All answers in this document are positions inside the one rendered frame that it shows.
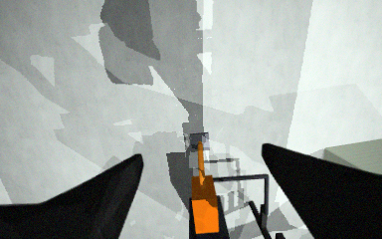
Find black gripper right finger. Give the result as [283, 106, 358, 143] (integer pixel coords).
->
[261, 143, 382, 239]

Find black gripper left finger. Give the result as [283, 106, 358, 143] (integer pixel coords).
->
[0, 154, 143, 239]

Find orange power cord with plug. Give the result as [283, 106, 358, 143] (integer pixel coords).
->
[192, 141, 219, 239]

